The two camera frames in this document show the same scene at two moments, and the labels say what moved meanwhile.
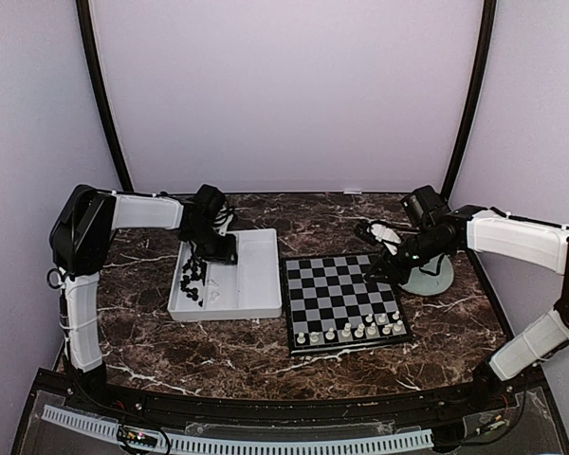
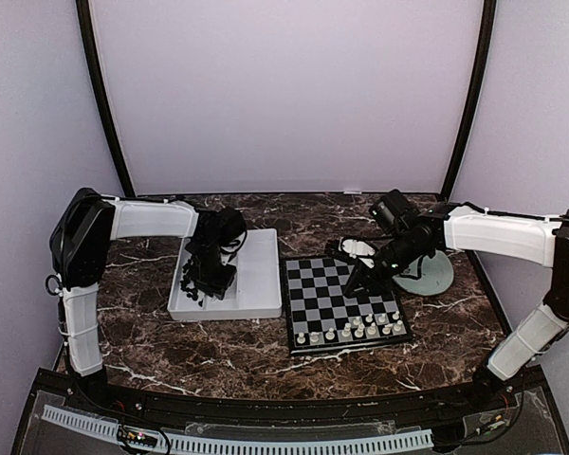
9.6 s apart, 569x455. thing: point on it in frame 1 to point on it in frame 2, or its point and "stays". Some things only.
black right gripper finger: x=379 y=270 to x=359 y=280
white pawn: x=360 y=331 stays
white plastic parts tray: x=248 y=290 stays
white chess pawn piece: x=330 y=335 stays
